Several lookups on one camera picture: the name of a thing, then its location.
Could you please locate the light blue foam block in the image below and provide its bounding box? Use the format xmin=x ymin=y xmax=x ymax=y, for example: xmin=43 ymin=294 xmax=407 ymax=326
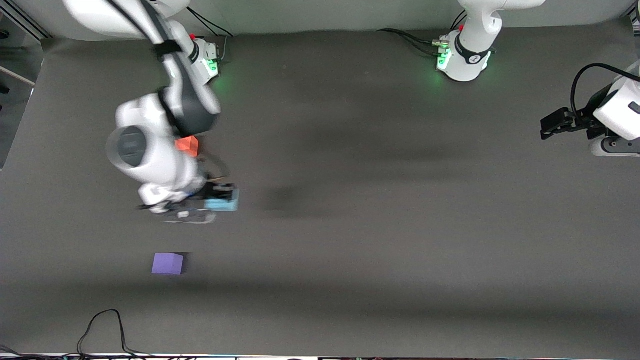
xmin=204 ymin=189 xmax=240 ymax=213

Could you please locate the orange foam block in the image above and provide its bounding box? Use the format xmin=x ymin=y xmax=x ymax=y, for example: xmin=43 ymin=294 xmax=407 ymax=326
xmin=175 ymin=135 xmax=200 ymax=158

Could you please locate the purple foam block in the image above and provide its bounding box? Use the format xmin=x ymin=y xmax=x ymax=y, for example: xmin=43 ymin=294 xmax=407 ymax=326
xmin=151 ymin=253 xmax=185 ymax=276

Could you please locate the dark grey table mat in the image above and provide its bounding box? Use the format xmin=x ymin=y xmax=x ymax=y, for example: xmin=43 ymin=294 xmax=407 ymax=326
xmin=0 ymin=17 xmax=640 ymax=359

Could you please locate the beige wooden stick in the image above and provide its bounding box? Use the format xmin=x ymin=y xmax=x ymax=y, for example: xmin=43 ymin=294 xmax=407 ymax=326
xmin=0 ymin=66 xmax=37 ymax=87

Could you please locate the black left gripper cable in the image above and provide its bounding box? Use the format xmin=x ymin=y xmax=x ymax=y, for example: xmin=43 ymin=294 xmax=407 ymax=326
xmin=570 ymin=63 xmax=640 ymax=120

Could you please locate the looped thin black cable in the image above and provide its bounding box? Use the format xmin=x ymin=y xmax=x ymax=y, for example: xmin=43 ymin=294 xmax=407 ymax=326
xmin=76 ymin=309 xmax=153 ymax=359

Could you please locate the black right arm base cable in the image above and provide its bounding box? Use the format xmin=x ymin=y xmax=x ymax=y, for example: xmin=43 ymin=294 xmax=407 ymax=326
xmin=186 ymin=6 xmax=236 ymax=39

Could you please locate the black arm base cable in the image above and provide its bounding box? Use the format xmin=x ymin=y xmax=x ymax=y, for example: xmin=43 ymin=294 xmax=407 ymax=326
xmin=377 ymin=28 xmax=447 ymax=57
xmin=186 ymin=6 xmax=236 ymax=39

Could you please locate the black left arm base cable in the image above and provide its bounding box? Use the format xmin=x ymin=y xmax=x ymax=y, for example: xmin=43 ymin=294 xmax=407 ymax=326
xmin=377 ymin=28 xmax=447 ymax=57

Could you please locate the aluminium frame rail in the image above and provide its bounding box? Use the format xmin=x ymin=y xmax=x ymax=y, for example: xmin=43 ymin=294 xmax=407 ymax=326
xmin=0 ymin=4 xmax=52 ymax=41

